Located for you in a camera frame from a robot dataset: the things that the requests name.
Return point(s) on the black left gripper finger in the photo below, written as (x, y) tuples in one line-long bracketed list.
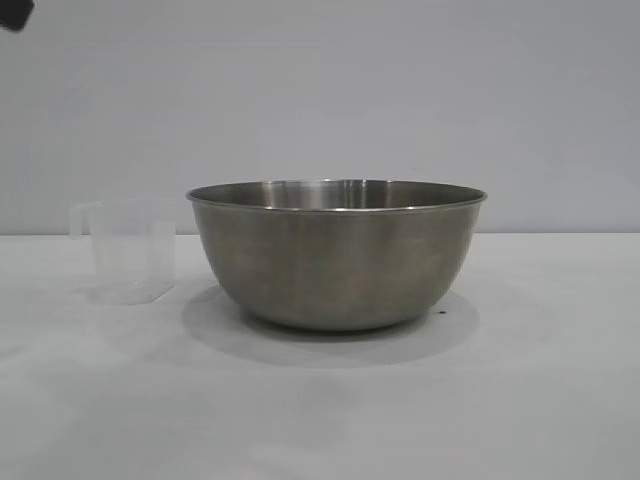
[(12, 12)]

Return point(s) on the clear plastic measuring cup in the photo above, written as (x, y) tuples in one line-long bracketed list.
[(130, 250)]

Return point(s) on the stainless steel mixing bowl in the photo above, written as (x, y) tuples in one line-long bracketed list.
[(335, 265)]

